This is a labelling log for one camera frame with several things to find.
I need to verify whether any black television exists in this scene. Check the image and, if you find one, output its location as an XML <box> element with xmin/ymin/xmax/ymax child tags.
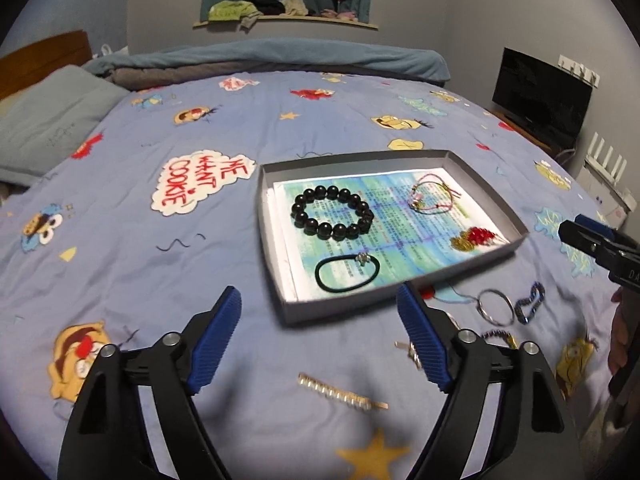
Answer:
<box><xmin>492</xmin><ymin>47</ymin><xmax>594</xmax><ymax>149</ymax></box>

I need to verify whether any printed blue-green paper sheet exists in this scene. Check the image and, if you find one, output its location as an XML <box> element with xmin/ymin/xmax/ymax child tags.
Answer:
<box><xmin>272</xmin><ymin>169</ymin><xmax>512</xmax><ymax>304</ymax></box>

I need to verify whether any window sill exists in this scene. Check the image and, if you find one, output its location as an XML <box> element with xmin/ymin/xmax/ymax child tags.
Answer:
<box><xmin>192</xmin><ymin>14</ymin><xmax>380</xmax><ymax>31</ymax></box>

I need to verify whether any wooden headboard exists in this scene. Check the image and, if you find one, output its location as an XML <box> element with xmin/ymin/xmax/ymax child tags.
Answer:
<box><xmin>0</xmin><ymin>30</ymin><xmax>94</xmax><ymax>102</ymax></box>

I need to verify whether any red charm string necklace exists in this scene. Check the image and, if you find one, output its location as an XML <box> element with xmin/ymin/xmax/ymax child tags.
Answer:
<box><xmin>419</xmin><ymin>285</ymin><xmax>482</xmax><ymax>307</ymax></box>

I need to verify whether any person's right hand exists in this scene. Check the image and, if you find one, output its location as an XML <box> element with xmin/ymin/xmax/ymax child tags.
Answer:
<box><xmin>608</xmin><ymin>292</ymin><xmax>634</xmax><ymax>377</ymax></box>

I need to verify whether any wooden television stand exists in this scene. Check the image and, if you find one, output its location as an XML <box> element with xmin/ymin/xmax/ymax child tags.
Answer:
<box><xmin>492</xmin><ymin>110</ymin><xmax>577</xmax><ymax>159</ymax></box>

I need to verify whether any black hair tie with charm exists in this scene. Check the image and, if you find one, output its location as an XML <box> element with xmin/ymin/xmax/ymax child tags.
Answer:
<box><xmin>315</xmin><ymin>252</ymin><xmax>384</xmax><ymax>294</ymax></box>

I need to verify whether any folded blue duvet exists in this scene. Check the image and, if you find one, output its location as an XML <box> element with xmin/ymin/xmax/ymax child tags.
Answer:
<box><xmin>82</xmin><ymin>37</ymin><xmax>451</xmax><ymax>84</ymax></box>

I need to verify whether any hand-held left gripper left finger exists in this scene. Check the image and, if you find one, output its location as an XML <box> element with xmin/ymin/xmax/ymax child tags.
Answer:
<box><xmin>57</xmin><ymin>286</ymin><xmax>243</xmax><ymax>480</ymax></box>

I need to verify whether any grey cardboard tray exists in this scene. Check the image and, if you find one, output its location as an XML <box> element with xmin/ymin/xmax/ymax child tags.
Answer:
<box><xmin>256</xmin><ymin>149</ymin><xmax>530</xmax><ymax>326</ymax></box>

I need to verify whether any white wall hook rack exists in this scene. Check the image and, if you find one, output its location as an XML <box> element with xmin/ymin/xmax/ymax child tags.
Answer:
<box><xmin>556</xmin><ymin>54</ymin><xmax>601</xmax><ymax>86</ymax></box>

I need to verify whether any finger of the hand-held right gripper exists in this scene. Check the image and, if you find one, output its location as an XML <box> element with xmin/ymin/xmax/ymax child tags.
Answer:
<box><xmin>574</xmin><ymin>214</ymin><xmax>621</xmax><ymax>239</ymax></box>
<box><xmin>558</xmin><ymin>221</ymin><xmax>612</xmax><ymax>267</ymax></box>

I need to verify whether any black bead bracelet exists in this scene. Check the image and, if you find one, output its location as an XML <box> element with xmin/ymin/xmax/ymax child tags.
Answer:
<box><xmin>290</xmin><ymin>185</ymin><xmax>375</xmax><ymax>241</ymax></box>

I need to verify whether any green cloth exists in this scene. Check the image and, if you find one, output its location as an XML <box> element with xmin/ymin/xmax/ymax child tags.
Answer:
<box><xmin>207</xmin><ymin>0</ymin><xmax>261</xmax><ymax>22</ymax></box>

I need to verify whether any grey pillow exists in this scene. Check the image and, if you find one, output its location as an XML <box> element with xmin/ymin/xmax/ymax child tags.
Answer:
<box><xmin>0</xmin><ymin>65</ymin><xmax>129</xmax><ymax>184</ymax></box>

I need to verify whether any small gold key charm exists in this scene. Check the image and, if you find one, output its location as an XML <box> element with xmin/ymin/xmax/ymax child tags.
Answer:
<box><xmin>395</xmin><ymin>340</ymin><xmax>426</xmax><ymax>371</ymax></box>

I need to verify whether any gold hair clip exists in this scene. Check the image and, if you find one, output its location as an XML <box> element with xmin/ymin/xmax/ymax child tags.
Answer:
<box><xmin>297</xmin><ymin>372</ymin><xmax>390</xmax><ymax>411</ymax></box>

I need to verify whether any pink string bracelet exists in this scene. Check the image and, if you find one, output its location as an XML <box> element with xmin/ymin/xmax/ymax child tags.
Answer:
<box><xmin>407</xmin><ymin>172</ymin><xmax>464</xmax><ymax>215</ymax></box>

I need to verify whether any folded grey blanket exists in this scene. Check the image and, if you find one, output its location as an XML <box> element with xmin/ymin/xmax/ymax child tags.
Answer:
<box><xmin>107</xmin><ymin>62</ymin><xmax>447</xmax><ymax>92</ymax></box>

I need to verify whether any blue cartoon printed blanket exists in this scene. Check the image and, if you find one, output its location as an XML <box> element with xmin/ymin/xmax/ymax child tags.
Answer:
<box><xmin>0</xmin><ymin>72</ymin><xmax>632</xmax><ymax>480</ymax></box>

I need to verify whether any silver bangle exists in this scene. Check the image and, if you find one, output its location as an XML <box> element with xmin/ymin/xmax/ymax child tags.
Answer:
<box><xmin>475</xmin><ymin>288</ymin><xmax>516</xmax><ymax>325</ymax></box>

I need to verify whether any dark braided bracelet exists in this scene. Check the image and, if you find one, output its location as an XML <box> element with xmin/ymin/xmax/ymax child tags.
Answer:
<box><xmin>514</xmin><ymin>281</ymin><xmax>546</xmax><ymax>325</ymax></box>

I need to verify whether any red bead gold ornament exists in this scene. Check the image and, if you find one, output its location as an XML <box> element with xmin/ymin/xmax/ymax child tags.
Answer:
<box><xmin>450</xmin><ymin>226</ymin><xmax>506</xmax><ymax>254</ymax></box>

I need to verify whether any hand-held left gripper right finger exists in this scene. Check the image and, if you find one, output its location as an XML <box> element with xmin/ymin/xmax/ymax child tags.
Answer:
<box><xmin>397</xmin><ymin>281</ymin><xmax>584</xmax><ymax>480</ymax></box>

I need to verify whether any purple bead bracelet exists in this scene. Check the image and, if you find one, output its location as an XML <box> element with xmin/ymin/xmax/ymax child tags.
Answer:
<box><xmin>480</xmin><ymin>329</ymin><xmax>519</xmax><ymax>351</ymax></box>

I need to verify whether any white router with antennas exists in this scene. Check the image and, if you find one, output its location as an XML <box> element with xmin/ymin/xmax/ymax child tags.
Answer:
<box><xmin>582</xmin><ymin>132</ymin><xmax>632</xmax><ymax>186</ymax></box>

